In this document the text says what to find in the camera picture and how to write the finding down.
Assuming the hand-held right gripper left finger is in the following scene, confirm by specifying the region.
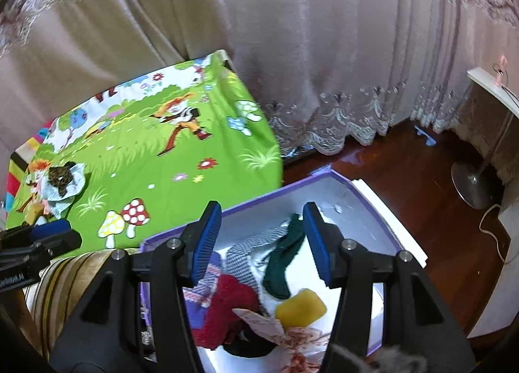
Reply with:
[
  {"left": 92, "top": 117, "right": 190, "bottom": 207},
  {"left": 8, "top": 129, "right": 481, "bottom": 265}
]
[{"left": 49, "top": 200, "right": 223, "bottom": 373}]

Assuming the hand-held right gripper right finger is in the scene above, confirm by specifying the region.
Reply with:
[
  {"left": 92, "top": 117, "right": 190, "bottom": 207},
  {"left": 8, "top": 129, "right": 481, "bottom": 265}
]
[{"left": 302, "top": 201, "right": 476, "bottom": 373}]

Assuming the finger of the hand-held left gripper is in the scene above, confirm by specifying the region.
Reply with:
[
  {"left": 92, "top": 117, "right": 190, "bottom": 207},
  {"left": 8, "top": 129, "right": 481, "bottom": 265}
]
[
  {"left": 24, "top": 230, "right": 83, "bottom": 262},
  {"left": 0, "top": 219, "right": 70, "bottom": 242}
]

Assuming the houndstooth cloth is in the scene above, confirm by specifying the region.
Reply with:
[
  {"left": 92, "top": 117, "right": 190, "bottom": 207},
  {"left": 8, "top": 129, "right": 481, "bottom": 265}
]
[{"left": 225, "top": 225, "right": 293, "bottom": 293}]

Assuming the light blue cloth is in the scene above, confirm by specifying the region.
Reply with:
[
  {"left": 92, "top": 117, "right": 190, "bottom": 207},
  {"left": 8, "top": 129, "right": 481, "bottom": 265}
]
[{"left": 38, "top": 161, "right": 87, "bottom": 213}]

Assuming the dark green knitted sock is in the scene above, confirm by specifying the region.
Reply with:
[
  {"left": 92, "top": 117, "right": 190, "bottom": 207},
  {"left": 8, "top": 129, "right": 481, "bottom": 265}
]
[{"left": 263, "top": 213, "right": 306, "bottom": 300}]

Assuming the dark patterned cloth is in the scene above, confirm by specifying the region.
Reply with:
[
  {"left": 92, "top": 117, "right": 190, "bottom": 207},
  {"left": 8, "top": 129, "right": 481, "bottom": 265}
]
[{"left": 48, "top": 162, "right": 79, "bottom": 199}]

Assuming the purple box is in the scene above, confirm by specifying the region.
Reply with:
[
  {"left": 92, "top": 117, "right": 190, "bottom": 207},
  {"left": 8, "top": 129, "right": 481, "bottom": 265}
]
[{"left": 140, "top": 169, "right": 406, "bottom": 373}]

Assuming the purple knitted sock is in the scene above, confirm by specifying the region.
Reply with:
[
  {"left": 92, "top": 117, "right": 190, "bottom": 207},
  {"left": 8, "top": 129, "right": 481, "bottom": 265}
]
[{"left": 182, "top": 255, "right": 223, "bottom": 333}]

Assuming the yellow sock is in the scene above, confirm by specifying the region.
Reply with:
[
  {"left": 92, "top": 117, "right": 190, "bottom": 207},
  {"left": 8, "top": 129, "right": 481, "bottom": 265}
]
[{"left": 275, "top": 290, "right": 327, "bottom": 327}]

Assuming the red knitted cloth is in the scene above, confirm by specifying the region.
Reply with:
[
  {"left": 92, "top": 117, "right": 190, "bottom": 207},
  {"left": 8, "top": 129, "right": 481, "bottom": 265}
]
[{"left": 192, "top": 273, "right": 262, "bottom": 351}]

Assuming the white floral cloth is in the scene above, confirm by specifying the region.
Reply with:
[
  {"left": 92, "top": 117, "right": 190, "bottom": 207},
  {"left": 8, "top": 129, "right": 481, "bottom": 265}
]
[{"left": 232, "top": 308, "right": 339, "bottom": 373}]

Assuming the black fuzzy cloth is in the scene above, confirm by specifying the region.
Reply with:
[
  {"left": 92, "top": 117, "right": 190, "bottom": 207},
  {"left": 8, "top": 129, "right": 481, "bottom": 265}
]
[{"left": 221, "top": 328, "right": 280, "bottom": 357}]

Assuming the grey fuzzy cloth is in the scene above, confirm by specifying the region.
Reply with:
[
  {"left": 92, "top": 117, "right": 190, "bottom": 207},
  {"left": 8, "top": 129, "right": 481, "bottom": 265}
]
[{"left": 365, "top": 346, "right": 430, "bottom": 373}]

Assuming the colourful striped blanket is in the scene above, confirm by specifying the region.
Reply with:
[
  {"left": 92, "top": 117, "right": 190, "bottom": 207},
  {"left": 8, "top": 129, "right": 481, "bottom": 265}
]
[{"left": 6, "top": 119, "right": 55, "bottom": 199}]

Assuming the green cartoon printed bedsheet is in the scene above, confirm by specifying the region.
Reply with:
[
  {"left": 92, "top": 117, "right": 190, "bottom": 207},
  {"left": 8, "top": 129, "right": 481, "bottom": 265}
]
[{"left": 6, "top": 51, "right": 284, "bottom": 252}]

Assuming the small blue item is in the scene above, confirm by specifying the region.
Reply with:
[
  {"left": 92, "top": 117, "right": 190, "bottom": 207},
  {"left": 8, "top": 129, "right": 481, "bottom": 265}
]
[{"left": 414, "top": 126, "right": 438, "bottom": 147}]

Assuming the metal floor stand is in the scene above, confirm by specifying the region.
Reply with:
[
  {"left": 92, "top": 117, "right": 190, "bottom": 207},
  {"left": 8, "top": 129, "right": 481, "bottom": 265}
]
[{"left": 451, "top": 107, "right": 513, "bottom": 210}]

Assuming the lace sheer curtain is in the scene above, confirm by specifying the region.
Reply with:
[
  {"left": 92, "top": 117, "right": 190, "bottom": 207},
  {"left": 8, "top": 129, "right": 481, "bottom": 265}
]
[{"left": 160, "top": 0, "right": 519, "bottom": 157}]

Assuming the beige curtain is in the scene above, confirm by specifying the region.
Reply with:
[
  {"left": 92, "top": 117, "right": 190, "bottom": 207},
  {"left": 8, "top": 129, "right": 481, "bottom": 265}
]
[{"left": 0, "top": 0, "right": 232, "bottom": 155}]

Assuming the white table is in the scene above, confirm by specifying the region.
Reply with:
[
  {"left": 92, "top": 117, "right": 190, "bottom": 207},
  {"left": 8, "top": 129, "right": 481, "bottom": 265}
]
[{"left": 466, "top": 67, "right": 519, "bottom": 118}]

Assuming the white cable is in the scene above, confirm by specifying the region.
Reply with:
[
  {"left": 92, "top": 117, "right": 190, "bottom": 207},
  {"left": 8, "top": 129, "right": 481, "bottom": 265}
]
[{"left": 478, "top": 203, "right": 512, "bottom": 264}]

